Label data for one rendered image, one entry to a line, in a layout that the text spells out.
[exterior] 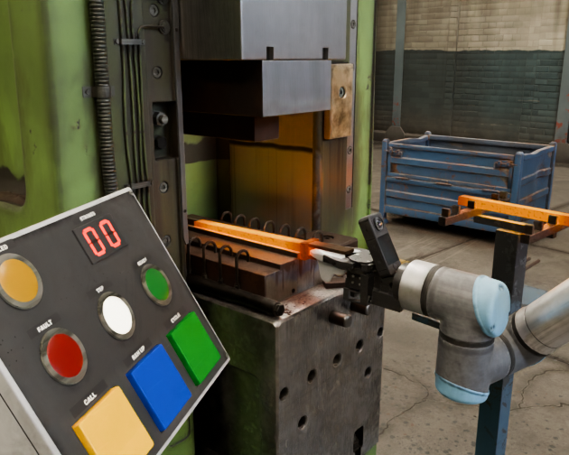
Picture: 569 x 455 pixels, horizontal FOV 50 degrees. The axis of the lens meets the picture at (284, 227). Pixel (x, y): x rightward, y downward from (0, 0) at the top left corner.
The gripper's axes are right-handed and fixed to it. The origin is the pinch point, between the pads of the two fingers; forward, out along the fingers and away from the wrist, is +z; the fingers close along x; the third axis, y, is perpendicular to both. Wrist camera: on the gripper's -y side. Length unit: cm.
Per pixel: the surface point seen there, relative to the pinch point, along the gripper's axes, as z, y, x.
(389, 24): 469, -86, 809
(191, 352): -14.3, 0.0, -45.7
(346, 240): 4.2, 2.8, 16.0
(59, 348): -17, -9, -65
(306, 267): 3.0, 4.8, 0.3
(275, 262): 4.7, 2.1, -7.5
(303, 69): 3.7, -33.9, -1.7
